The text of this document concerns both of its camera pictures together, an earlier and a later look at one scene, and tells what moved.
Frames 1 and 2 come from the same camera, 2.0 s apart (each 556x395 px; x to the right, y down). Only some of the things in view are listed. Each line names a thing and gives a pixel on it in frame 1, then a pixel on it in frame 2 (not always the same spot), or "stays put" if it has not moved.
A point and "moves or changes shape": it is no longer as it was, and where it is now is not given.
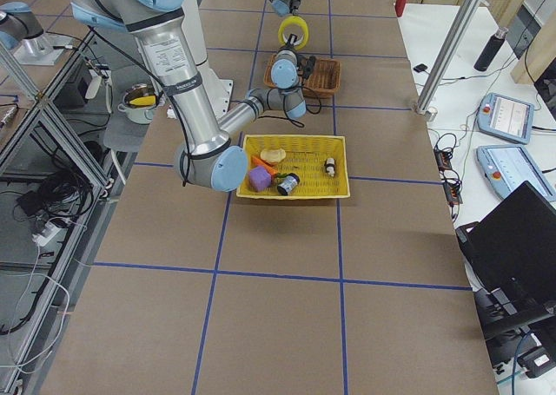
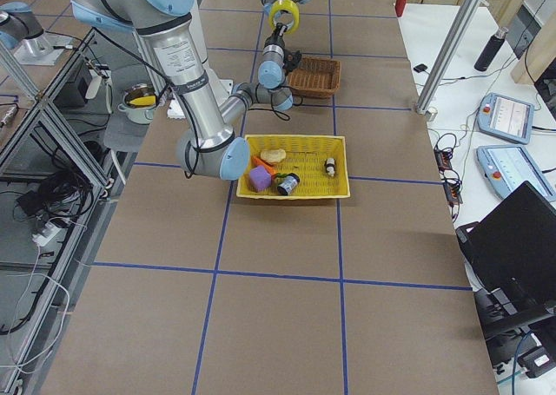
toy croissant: [273, 155] stays put
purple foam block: [259, 178] stays put
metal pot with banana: [139, 103] stays put
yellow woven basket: [320, 161] stays put
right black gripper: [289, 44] → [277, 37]
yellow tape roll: [289, 20] moves or changes shape
